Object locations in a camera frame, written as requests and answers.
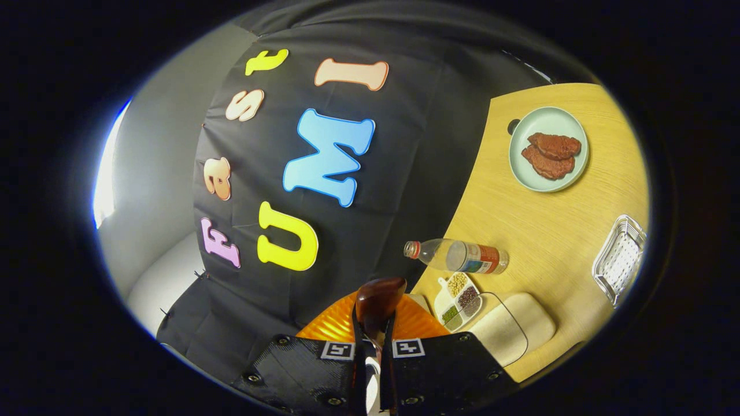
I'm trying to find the white divided grain dish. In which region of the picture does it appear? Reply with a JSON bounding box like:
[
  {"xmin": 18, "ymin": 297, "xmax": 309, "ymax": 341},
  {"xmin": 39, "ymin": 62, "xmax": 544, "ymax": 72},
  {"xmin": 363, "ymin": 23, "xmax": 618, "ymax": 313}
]
[{"xmin": 434, "ymin": 272, "xmax": 484, "ymax": 333}]

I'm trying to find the clear plastic water bottle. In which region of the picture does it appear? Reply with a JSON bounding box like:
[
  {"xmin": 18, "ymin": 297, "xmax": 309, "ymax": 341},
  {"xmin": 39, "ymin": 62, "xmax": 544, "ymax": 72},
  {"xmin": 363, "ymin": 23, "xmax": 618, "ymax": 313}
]
[{"xmin": 404, "ymin": 238, "xmax": 510, "ymax": 275}]

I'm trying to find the brown wooden spoon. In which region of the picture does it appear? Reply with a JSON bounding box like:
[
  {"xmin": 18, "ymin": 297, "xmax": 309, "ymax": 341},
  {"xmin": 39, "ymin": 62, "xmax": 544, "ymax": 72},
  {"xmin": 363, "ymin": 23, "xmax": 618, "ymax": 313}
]
[{"xmin": 353, "ymin": 277, "xmax": 408, "ymax": 414}]

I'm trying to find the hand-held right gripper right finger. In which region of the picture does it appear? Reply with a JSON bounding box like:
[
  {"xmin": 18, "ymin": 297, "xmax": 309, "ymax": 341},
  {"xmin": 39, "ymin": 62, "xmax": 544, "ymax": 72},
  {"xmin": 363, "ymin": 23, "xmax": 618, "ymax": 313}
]
[{"xmin": 379, "ymin": 294, "xmax": 520, "ymax": 416}]

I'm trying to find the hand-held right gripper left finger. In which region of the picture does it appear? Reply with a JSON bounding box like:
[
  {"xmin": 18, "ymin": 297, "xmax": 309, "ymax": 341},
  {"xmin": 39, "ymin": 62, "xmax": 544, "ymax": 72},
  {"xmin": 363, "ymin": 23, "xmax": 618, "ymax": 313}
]
[{"xmin": 231, "ymin": 291, "xmax": 368, "ymax": 416}]

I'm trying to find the black backdrop cloth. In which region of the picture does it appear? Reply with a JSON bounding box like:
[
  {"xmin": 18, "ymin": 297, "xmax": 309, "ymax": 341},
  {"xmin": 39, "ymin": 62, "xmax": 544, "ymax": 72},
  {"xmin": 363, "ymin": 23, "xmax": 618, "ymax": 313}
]
[{"xmin": 156, "ymin": 5, "xmax": 602, "ymax": 385}]

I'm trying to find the wire chopstick holder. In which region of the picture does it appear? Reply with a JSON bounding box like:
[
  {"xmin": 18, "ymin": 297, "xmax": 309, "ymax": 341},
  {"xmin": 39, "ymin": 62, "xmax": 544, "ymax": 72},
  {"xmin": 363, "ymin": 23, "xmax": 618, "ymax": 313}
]
[{"xmin": 591, "ymin": 214, "xmax": 647, "ymax": 307}]

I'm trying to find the pale green plate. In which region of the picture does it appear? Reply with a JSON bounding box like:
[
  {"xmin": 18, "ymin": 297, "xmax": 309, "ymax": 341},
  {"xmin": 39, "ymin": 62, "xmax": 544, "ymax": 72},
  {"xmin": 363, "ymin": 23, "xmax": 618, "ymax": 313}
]
[{"xmin": 509, "ymin": 106, "xmax": 590, "ymax": 193}]

